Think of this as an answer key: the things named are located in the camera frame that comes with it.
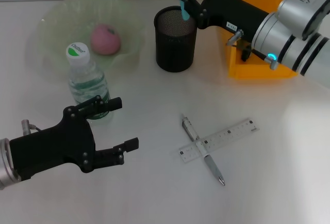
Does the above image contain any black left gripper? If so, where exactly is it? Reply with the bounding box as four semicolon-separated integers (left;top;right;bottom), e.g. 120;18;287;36
9;95;139;182

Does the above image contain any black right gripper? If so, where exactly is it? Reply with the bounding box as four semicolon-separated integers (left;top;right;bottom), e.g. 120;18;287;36
176;0;270;43

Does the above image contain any clear green-label water bottle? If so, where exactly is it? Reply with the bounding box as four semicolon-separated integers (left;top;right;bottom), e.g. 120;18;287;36
65;42;113;125

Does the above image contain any transparent plastic ruler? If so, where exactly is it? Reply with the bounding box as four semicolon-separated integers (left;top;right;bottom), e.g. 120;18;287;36
177;117;260;164

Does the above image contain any pink toy peach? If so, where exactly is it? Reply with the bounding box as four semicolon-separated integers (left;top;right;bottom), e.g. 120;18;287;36
90;24;121;56

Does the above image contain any silver white ballpoint pen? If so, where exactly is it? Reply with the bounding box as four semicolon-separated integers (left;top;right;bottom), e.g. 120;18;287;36
181;114;226;187

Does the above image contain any black mesh pen holder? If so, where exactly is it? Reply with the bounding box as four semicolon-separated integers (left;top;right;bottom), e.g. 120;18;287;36
153;6;200;73

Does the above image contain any pale green glass fruit plate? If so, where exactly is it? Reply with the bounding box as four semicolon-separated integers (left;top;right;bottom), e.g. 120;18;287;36
35;0;145;80

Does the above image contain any yellow plastic bin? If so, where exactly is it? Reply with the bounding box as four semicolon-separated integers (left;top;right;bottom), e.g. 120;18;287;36
221;0;301;80

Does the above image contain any right gripper connector cable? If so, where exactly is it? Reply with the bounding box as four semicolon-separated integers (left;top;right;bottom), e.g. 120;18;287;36
226;29;279;70

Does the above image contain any gripper connector cable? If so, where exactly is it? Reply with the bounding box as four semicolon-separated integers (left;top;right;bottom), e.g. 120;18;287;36
21;119;42;136
226;29;279;70

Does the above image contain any left gripper connector cable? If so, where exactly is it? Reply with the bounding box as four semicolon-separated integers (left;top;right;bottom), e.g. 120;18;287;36
21;119;42;136

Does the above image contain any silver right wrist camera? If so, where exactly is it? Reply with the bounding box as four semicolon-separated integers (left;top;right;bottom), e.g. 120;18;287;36
277;0;330;41

